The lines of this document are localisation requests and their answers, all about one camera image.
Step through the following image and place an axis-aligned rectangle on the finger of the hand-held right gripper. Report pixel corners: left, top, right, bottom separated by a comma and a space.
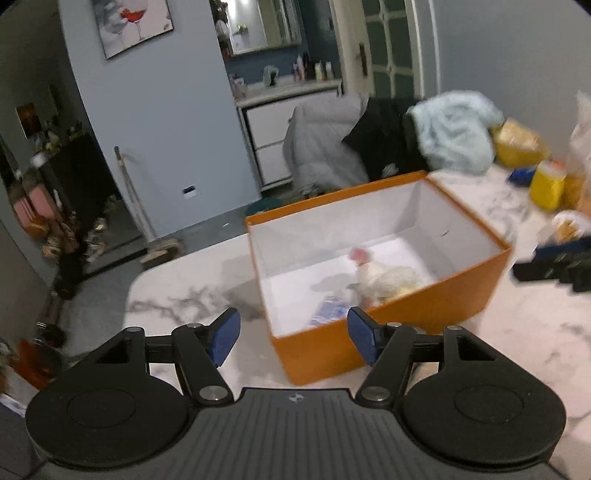
512, 259, 578, 283
536, 242, 591, 259

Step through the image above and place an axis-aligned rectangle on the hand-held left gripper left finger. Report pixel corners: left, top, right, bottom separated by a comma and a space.
88, 307, 242, 408

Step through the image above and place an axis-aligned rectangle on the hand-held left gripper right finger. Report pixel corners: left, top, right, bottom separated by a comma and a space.
346, 307, 504, 409

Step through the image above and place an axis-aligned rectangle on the orange cardboard box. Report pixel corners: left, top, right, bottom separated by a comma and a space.
244, 170, 513, 386

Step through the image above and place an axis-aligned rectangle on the cream white plush toy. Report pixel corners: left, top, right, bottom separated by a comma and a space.
346, 247, 423, 308

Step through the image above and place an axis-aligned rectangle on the white plate with scraps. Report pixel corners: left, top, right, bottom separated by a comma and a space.
551, 210, 585, 243

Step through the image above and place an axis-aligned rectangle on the yellow cup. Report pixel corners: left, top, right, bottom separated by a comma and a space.
529, 159, 568, 212

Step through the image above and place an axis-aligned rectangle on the yellow bowl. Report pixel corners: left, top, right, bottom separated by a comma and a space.
492, 117, 550, 168

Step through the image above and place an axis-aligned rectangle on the clear plastic bag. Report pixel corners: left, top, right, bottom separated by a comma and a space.
566, 90, 591, 210

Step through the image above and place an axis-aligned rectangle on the light blue fleece blanket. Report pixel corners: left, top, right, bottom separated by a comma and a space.
409, 90, 506, 174

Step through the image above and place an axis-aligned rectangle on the grey padded jacket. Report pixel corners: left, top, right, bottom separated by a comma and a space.
283, 95, 370, 190

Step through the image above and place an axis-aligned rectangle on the black jacket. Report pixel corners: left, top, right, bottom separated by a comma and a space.
342, 97, 432, 183

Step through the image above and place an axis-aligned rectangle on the white vanity cabinet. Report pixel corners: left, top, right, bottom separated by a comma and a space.
235, 80, 345, 192

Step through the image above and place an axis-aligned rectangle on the dark sideboard cabinet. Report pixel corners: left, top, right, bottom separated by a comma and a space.
46, 134, 139, 273

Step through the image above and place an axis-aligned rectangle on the pink bag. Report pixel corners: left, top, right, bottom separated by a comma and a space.
14, 185, 54, 227

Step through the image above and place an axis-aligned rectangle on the white glass panel door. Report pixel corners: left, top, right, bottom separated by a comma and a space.
332, 0, 439, 100

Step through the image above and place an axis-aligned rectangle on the small dark orange picture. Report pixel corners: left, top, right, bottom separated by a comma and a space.
16, 102, 38, 138

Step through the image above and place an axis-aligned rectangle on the wall mirror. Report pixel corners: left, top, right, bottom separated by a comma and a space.
210, 0, 303, 58

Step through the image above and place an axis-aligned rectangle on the wine glass wall picture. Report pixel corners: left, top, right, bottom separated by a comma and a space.
91, 0, 175, 61

